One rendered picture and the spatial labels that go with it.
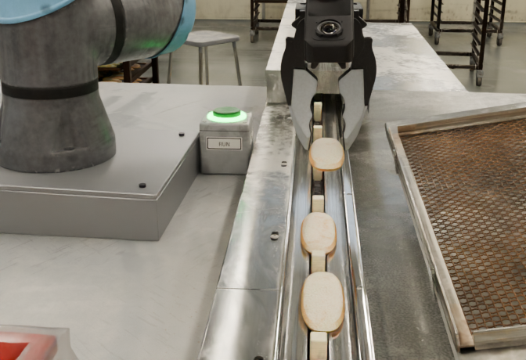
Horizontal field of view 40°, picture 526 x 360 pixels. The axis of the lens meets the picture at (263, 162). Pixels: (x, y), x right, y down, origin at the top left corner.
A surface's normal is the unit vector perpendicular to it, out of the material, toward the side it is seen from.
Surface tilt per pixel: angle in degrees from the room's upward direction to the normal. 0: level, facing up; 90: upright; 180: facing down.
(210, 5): 90
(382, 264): 0
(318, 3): 29
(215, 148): 90
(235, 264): 0
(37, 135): 73
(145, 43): 121
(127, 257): 0
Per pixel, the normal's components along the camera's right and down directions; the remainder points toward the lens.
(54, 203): -0.11, 0.33
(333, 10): -0.07, -0.67
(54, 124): 0.22, 0.03
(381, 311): 0.00, -0.94
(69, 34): 0.68, 0.25
